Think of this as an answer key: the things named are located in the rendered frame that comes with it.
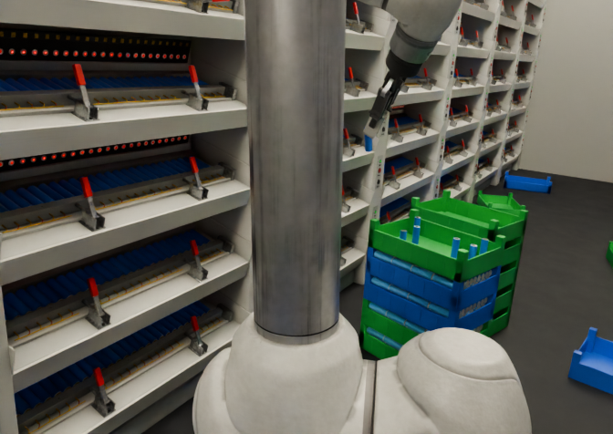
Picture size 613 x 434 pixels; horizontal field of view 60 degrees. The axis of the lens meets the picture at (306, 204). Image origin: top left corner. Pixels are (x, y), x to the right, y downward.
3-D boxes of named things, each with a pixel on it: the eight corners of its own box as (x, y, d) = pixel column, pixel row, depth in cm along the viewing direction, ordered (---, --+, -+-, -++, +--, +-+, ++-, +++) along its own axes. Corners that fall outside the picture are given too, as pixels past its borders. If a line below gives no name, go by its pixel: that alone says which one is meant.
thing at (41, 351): (245, 275, 135) (258, 230, 129) (10, 396, 85) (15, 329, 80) (189, 239, 143) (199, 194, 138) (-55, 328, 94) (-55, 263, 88)
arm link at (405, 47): (446, 31, 107) (434, 55, 112) (408, 9, 109) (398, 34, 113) (430, 49, 102) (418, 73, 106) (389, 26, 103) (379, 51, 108)
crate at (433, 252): (502, 264, 140) (506, 236, 138) (460, 283, 127) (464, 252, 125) (410, 232, 162) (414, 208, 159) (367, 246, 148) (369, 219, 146)
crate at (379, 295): (493, 318, 145) (497, 292, 143) (451, 342, 132) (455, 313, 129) (405, 281, 166) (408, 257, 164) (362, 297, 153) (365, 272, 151)
